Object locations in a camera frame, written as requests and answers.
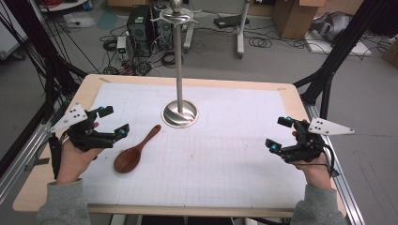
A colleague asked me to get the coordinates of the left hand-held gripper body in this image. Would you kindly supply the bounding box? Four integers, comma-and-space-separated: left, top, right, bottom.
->
49, 103, 117, 153

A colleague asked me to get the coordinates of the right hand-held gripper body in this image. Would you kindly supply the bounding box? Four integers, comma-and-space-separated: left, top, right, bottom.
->
281, 116, 356, 165

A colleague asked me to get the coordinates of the brown wooden spoon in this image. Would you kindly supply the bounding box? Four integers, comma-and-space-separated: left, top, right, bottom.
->
113, 124, 162, 174

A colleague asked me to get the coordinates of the silver metal stand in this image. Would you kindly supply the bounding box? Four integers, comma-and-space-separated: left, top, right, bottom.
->
150, 0, 200, 129

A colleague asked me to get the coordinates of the person's left hand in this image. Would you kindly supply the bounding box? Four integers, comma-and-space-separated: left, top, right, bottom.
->
55, 139, 105, 186

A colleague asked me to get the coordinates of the person's right hand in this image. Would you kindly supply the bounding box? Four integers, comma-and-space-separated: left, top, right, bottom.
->
293, 156, 333, 190

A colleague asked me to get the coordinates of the white grid mat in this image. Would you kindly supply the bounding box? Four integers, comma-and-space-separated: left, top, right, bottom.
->
82, 82, 309, 209

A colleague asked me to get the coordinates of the small white box device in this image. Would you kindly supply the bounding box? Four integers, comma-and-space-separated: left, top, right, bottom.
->
115, 36, 128, 54

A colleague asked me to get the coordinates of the black computer tower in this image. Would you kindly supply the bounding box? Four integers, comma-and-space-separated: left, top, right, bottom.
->
126, 5, 154, 58

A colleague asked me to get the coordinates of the white board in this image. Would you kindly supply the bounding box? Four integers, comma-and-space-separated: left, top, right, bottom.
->
304, 32, 373, 57

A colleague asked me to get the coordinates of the white desk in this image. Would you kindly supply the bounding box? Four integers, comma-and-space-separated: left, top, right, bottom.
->
182, 0, 252, 60

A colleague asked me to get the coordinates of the silver computer tower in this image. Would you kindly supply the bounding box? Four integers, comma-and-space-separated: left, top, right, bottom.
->
153, 6, 175, 52

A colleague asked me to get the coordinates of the large open cardboard box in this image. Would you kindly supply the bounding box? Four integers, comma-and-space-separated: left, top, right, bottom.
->
271, 0, 327, 40

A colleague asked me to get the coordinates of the grey bag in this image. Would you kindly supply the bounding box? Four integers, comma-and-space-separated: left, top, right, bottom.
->
309, 11, 353, 43

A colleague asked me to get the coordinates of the flat black device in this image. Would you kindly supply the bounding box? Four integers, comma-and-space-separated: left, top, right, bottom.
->
213, 13, 251, 30

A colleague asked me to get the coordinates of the white cabinet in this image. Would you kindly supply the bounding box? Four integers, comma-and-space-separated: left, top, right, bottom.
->
0, 0, 28, 61

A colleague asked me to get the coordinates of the small cardboard box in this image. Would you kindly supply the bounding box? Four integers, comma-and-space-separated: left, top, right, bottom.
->
382, 37, 398, 68

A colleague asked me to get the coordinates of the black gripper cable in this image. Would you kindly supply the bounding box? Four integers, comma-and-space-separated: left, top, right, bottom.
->
323, 143, 341, 178

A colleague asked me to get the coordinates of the black strap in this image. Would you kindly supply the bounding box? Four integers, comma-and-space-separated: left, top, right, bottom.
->
48, 134, 63, 181

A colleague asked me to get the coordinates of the aluminium rail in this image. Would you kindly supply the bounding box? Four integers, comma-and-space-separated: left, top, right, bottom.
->
0, 102, 62, 204
304, 102, 366, 225

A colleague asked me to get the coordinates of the black frame stand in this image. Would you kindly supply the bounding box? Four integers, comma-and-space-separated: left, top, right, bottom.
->
0, 0, 90, 120
293, 0, 390, 120

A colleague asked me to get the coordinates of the coiled black cable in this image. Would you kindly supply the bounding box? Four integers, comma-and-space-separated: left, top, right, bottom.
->
248, 36, 274, 49

